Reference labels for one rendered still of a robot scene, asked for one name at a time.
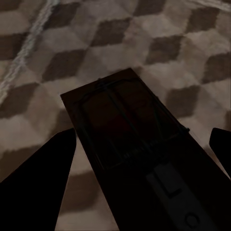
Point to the mousetrap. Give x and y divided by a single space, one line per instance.
154 175

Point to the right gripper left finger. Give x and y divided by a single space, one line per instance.
31 197

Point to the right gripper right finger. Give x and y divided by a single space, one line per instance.
220 143

